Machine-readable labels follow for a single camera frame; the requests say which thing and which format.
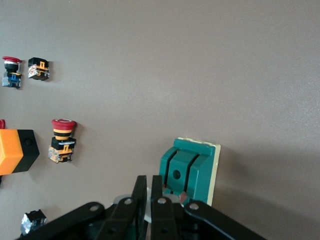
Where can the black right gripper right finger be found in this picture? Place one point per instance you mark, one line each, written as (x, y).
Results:
(162, 217)

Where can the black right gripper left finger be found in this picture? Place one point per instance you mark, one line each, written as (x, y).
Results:
(125, 217)

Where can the green load switch cream base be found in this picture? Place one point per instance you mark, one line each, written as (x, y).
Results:
(195, 170)

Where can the red push button black block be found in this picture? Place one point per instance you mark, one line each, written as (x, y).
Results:
(33, 222)

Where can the red emergency stop orange block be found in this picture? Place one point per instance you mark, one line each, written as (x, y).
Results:
(62, 142)

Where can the red orange mushroom button head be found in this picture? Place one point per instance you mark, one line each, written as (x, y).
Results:
(1, 124)

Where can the black orange contact block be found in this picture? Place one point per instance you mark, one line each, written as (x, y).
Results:
(38, 70)

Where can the red push button blue block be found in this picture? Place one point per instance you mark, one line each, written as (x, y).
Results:
(12, 72)

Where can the orange button enclosure box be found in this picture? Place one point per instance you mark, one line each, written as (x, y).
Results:
(15, 150)

